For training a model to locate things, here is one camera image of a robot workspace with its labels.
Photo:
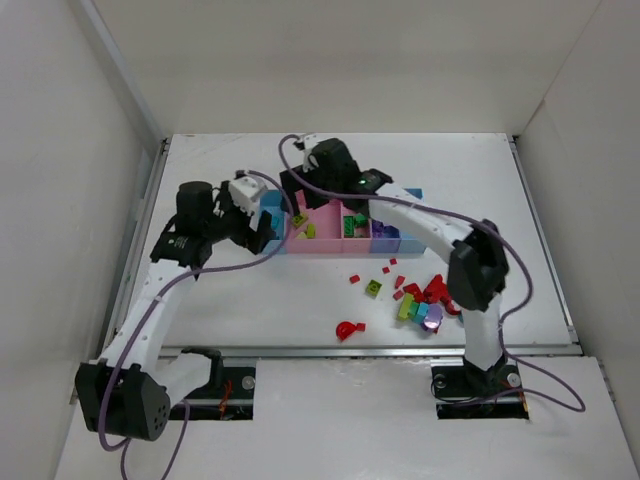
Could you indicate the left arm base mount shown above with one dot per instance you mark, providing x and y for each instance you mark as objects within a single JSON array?
[{"x": 228, "y": 392}]

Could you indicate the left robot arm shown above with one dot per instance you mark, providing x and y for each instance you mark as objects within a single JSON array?
[{"x": 124, "y": 392}]

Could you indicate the purple lego brick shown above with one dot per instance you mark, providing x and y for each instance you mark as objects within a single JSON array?
[{"x": 381, "y": 230}]

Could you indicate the lime tall lego brick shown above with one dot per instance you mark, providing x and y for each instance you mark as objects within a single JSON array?
[{"x": 404, "y": 312}]

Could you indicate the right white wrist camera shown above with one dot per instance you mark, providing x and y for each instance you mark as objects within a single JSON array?
[{"x": 312, "y": 146}]

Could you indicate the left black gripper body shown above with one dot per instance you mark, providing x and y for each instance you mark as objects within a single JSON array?
[{"x": 255, "y": 235}]

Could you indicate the red lego cluster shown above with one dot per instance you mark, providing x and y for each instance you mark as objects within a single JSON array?
[{"x": 435, "y": 292}]

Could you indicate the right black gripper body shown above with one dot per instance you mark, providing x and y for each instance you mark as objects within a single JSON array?
[{"x": 300, "y": 187}]

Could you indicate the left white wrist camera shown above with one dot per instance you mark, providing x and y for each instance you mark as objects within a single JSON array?
[{"x": 246, "y": 192}]

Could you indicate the lime square lego brick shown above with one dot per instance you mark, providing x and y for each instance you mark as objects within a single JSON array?
[{"x": 373, "y": 288}]

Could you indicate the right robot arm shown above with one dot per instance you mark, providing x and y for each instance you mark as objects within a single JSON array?
[{"x": 475, "y": 259}]

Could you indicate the red dome lego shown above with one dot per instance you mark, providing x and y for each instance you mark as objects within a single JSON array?
[{"x": 346, "y": 329}]

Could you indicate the metal table rail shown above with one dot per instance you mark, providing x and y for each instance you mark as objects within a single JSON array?
[{"x": 572, "y": 349}]

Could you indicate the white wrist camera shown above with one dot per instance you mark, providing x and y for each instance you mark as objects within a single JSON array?
[
  {"x": 312, "y": 146},
  {"x": 246, "y": 192}
]

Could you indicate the small pink bin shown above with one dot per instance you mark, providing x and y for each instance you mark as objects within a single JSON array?
[{"x": 355, "y": 246}]

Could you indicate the large pink bin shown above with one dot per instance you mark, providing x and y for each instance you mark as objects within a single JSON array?
[{"x": 328, "y": 222}]

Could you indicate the light blue bin left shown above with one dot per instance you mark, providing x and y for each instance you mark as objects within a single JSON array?
[{"x": 270, "y": 203}]

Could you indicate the green lego row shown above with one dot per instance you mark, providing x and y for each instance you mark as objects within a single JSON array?
[{"x": 355, "y": 226}]

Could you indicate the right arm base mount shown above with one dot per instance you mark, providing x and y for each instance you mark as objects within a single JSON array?
[{"x": 462, "y": 394}]

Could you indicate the lavender flower lego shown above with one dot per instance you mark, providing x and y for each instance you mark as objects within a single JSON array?
[{"x": 433, "y": 318}]

